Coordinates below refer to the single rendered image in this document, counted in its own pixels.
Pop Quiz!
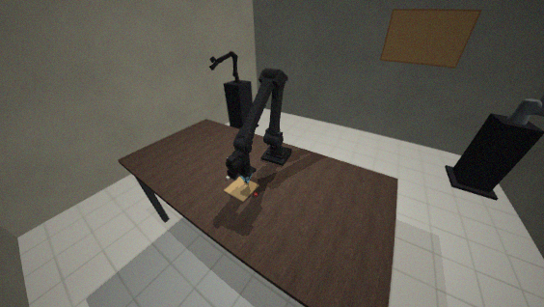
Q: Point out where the tan flat mat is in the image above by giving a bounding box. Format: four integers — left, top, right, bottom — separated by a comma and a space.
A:
225, 177, 258, 202

